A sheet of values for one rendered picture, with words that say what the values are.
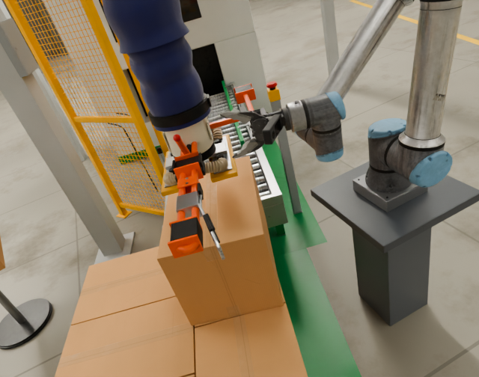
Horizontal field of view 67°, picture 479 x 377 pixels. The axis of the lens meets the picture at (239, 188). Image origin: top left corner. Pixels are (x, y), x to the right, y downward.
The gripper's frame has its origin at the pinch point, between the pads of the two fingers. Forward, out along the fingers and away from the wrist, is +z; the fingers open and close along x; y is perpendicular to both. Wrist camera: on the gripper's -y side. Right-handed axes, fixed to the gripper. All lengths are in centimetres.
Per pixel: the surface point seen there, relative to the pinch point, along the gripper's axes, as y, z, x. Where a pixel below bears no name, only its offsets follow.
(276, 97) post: 121, -31, -37
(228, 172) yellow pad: 12.5, 3.3, -19.1
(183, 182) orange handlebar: -8.4, 15.5, -6.7
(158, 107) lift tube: 18.5, 20.2, 9.0
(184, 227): -31.4, 14.1, -5.8
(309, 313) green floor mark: 31, -16, -132
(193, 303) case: -3, 31, -65
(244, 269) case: -3, 7, -53
